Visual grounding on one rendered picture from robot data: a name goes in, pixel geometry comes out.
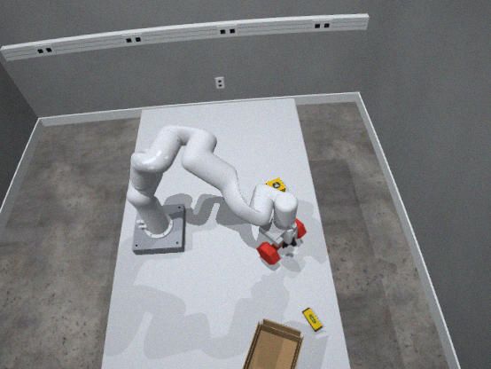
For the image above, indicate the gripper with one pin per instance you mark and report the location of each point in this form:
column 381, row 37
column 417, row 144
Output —
column 288, row 237

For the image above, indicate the brown cardboard box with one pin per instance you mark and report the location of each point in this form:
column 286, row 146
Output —
column 275, row 349

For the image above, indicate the yellow pocket level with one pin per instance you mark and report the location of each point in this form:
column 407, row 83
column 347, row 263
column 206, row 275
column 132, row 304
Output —
column 312, row 320

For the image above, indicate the red dumbbell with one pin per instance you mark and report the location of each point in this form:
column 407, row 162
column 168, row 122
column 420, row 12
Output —
column 269, row 252

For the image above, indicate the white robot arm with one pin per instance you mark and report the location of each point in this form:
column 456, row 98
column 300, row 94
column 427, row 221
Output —
column 198, row 158

